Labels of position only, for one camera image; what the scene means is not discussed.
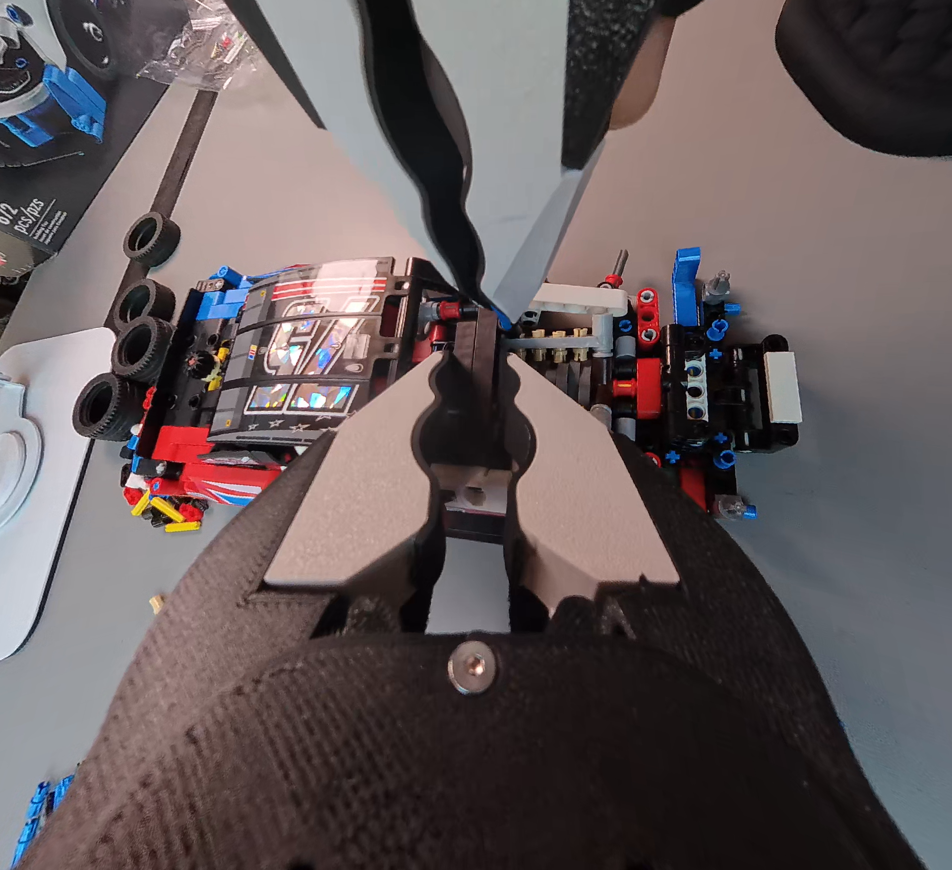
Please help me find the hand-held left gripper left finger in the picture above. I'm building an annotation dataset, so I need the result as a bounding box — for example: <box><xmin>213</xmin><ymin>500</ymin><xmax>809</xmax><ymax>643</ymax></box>
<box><xmin>264</xmin><ymin>351</ymin><xmax>447</xmax><ymax>634</ymax></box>

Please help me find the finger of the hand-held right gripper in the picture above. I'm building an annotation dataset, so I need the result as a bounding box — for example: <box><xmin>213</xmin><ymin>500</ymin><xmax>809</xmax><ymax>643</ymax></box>
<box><xmin>210</xmin><ymin>0</ymin><xmax>492</xmax><ymax>309</ymax></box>
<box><xmin>394</xmin><ymin>0</ymin><xmax>607</xmax><ymax>329</ymax></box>

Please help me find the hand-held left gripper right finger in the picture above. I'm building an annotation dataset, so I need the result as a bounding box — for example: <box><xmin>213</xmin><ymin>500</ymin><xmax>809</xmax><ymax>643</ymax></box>
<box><xmin>506</xmin><ymin>353</ymin><xmax>681</xmax><ymax>630</ymax></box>

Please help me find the toy brick race car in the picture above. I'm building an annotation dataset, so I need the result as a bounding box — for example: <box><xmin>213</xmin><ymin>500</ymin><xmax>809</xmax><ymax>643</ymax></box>
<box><xmin>122</xmin><ymin>247</ymin><xmax>804</xmax><ymax>542</ymax></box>

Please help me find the grey desk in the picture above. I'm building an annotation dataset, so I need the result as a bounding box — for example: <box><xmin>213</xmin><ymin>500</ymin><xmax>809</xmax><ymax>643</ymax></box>
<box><xmin>0</xmin><ymin>0</ymin><xmax>952</xmax><ymax>870</ymax></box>

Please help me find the person's right hand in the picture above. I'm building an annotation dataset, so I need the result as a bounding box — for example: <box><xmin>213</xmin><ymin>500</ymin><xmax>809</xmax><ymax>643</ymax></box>
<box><xmin>608</xmin><ymin>14</ymin><xmax>675</xmax><ymax>132</ymax></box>

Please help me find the clear plastic bag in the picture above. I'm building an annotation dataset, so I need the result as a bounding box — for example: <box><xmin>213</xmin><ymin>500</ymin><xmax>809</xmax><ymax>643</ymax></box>
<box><xmin>137</xmin><ymin>0</ymin><xmax>261</xmax><ymax>93</ymax></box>

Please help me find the pile of small loose bricks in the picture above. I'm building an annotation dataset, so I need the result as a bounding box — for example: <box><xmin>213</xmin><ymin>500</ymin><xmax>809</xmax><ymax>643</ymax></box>
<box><xmin>119</xmin><ymin>472</ymin><xmax>209</xmax><ymax>535</ymax></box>

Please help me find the black rubber toy tyre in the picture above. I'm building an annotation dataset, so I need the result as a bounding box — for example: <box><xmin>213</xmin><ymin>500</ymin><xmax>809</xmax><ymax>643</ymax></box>
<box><xmin>113</xmin><ymin>278</ymin><xmax>177</xmax><ymax>331</ymax></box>
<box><xmin>72</xmin><ymin>373</ymin><xmax>142</xmax><ymax>441</ymax></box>
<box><xmin>122</xmin><ymin>211</ymin><xmax>181</xmax><ymax>268</ymax></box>
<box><xmin>110</xmin><ymin>315</ymin><xmax>176</xmax><ymax>383</ymax></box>

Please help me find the black chair armrest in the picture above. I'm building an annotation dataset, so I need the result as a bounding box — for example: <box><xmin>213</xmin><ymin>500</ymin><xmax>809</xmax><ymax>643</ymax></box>
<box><xmin>773</xmin><ymin>0</ymin><xmax>952</xmax><ymax>158</ymax></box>

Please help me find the white book stand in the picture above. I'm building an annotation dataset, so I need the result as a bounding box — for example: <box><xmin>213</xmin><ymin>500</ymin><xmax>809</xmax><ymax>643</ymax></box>
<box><xmin>0</xmin><ymin>327</ymin><xmax>116</xmax><ymax>663</ymax></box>

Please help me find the pile of blue red pins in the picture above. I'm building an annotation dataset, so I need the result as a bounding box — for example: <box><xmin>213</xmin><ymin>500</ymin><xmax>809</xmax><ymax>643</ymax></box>
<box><xmin>15</xmin><ymin>773</ymin><xmax>79</xmax><ymax>864</ymax></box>

